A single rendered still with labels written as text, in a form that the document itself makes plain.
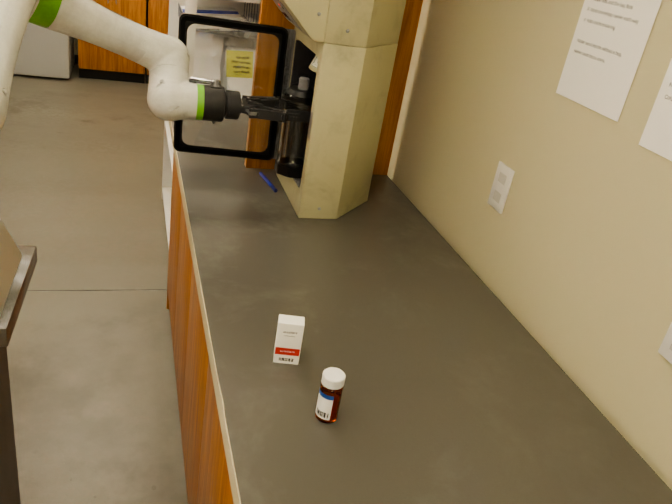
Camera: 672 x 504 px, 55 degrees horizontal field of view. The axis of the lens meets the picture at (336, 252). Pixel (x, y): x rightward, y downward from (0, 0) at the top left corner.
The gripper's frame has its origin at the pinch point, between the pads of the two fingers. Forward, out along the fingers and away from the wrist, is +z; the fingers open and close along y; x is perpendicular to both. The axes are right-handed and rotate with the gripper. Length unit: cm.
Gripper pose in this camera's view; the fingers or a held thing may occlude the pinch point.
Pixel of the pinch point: (298, 110)
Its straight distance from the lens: 180.8
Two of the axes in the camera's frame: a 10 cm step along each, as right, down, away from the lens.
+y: -2.7, -4.8, 8.4
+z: 9.5, 0.2, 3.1
